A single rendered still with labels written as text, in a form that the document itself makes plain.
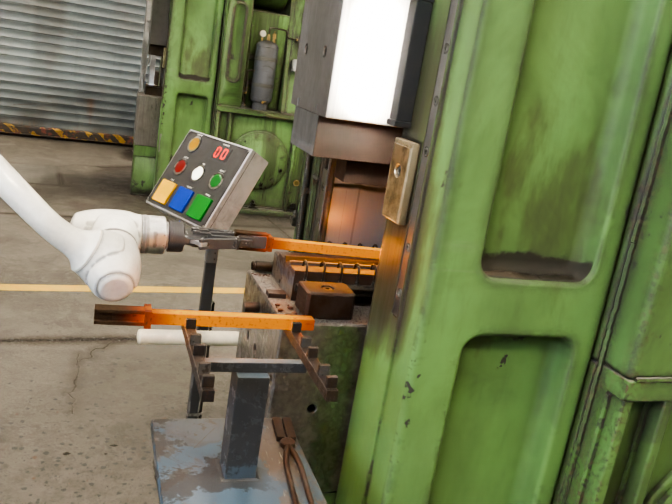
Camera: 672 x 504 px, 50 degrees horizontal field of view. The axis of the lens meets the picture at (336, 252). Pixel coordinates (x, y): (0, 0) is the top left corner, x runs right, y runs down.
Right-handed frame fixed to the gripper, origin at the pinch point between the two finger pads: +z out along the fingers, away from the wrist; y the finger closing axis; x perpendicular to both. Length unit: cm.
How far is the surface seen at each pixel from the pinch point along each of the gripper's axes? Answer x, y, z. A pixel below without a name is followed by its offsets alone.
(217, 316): -5.8, 35.6, -13.5
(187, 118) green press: -26, -487, 47
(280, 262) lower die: -6.9, -5.6, 9.7
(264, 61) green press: 33, -472, 107
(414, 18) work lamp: 55, 27, 21
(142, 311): -5.3, 35.3, -27.7
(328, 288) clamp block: -6.4, 15.0, 16.1
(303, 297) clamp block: -8.1, 16.8, 9.7
